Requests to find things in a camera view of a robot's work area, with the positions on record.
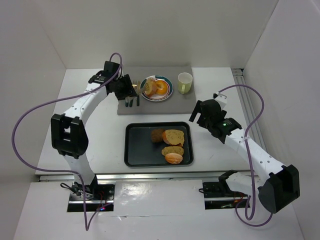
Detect metal bread tongs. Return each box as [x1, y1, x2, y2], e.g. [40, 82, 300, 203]
[125, 80, 146, 101]

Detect orange bagel bread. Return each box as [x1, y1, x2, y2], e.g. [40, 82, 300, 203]
[155, 80, 168, 96]

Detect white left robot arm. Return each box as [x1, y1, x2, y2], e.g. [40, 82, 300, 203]
[50, 61, 137, 194]

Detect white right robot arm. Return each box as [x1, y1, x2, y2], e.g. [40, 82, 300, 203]
[189, 99, 300, 214]

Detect large seeded bread slice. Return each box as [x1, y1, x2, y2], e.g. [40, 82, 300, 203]
[162, 129, 185, 146]

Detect small seeded bread slice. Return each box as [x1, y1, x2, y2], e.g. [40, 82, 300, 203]
[161, 146, 184, 156]

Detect grey placemat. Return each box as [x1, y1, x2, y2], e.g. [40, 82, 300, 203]
[117, 65, 197, 116]

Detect light green mug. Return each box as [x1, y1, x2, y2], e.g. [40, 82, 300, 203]
[178, 72, 193, 95]

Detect white plate teal rim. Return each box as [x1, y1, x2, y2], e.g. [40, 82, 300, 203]
[140, 75, 174, 102]

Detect dark brown round bun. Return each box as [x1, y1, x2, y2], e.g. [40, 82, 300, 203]
[151, 128, 165, 143]

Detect orange shell madeleine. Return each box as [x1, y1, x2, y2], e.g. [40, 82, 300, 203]
[164, 153, 183, 165]

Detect black baking tray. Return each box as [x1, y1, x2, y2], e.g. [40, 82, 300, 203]
[124, 121, 194, 168]

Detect gold spoon green handle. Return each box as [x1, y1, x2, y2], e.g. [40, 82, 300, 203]
[125, 98, 130, 107]

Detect gold fork green handle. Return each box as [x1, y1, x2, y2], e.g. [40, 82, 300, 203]
[129, 98, 134, 107]

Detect gold knife green handle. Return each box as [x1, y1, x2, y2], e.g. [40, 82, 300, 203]
[136, 95, 140, 107]

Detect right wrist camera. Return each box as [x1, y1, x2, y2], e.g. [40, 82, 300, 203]
[213, 92, 228, 110]

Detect aluminium rail right side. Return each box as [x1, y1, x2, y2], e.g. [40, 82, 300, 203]
[231, 68, 266, 150]

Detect aluminium rail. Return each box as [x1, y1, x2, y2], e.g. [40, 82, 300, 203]
[231, 68, 266, 150]
[39, 171, 226, 182]

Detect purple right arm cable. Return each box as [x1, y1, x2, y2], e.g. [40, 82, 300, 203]
[216, 84, 275, 227]

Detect aluminium rail front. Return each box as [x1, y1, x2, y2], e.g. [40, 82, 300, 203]
[39, 171, 226, 182]

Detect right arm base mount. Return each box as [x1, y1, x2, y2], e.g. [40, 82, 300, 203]
[198, 182, 248, 210]

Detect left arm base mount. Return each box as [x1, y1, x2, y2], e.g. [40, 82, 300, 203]
[60, 183, 116, 213]

